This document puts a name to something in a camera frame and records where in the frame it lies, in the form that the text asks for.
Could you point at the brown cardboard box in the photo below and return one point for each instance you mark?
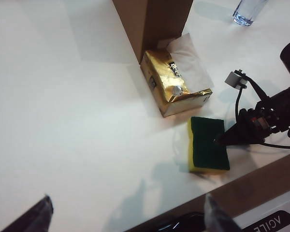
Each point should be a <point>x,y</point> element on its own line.
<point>152,26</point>

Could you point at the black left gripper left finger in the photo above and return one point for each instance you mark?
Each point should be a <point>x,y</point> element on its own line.
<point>31,217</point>

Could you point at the gold foil tissue pack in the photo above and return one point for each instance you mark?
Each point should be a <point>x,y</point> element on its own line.
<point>169,91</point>

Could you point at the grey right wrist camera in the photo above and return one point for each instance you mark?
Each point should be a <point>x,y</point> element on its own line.
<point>234,79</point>

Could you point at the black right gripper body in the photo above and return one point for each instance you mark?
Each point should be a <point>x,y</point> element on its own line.
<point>265,120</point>

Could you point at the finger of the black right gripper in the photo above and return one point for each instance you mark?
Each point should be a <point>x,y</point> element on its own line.
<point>241,129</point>
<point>246,141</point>

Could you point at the white tissue sheet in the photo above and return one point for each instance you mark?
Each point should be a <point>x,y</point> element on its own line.
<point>188,58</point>

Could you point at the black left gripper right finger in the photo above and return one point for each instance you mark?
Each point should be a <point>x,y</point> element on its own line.
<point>220,217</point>

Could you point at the clear plastic water bottle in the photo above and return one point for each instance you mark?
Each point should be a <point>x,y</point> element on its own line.
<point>246,12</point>

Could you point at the yellow sponge with green scourer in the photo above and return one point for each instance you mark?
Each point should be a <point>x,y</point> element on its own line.
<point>207,145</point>

